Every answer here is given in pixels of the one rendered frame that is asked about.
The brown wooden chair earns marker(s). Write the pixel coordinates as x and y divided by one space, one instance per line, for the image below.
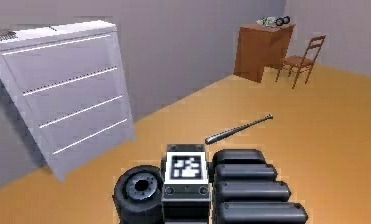
301 61

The white chest of drawers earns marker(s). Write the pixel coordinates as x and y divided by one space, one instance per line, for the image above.
66 93

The pale papers pile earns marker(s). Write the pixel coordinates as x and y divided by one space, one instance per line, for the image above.
267 22

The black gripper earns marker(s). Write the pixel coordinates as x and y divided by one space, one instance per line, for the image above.
138 193

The grey metal baseball bat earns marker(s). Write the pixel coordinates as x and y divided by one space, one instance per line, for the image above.
238 129

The brown wooden desk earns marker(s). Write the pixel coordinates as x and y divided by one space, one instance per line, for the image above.
259 50

